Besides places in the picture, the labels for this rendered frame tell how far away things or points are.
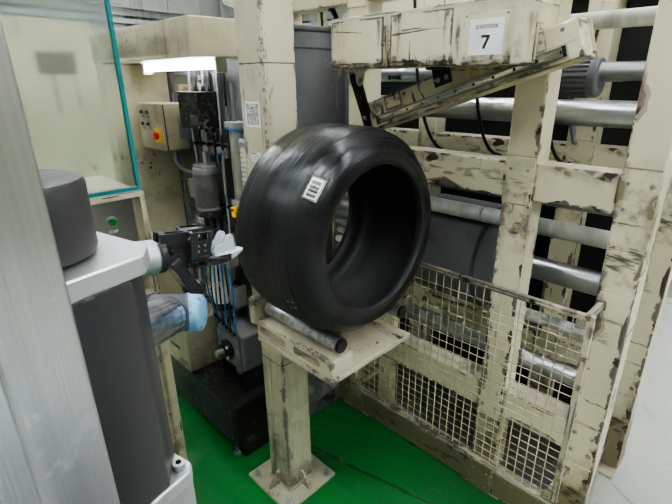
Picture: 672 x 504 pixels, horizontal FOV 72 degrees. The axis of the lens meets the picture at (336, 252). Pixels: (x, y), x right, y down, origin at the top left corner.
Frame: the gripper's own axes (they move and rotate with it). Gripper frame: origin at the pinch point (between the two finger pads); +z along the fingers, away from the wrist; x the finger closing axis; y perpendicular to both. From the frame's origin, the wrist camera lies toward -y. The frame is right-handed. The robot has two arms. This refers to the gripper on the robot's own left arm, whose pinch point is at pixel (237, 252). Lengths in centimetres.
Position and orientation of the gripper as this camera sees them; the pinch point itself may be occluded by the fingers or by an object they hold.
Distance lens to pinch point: 113.3
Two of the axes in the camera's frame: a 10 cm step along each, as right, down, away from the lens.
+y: 0.7, -9.6, -2.8
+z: 7.1, -1.5, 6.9
